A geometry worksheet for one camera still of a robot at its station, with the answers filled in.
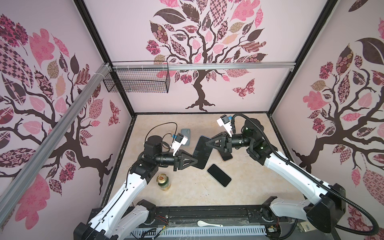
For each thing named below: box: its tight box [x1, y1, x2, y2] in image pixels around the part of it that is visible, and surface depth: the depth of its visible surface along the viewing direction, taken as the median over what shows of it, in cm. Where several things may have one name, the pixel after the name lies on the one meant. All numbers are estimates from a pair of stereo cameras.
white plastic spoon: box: [197, 220, 224, 227], surface depth 72 cm
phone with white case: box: [207, 163, 232, 188], surface depth 89 cm
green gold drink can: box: [156, 173, 172, 192], surface depth 77 cm
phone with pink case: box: [218, 148, 233, 161], surface depth 97 cm
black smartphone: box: [192, 135, 213, 170], surface depth 62 cm
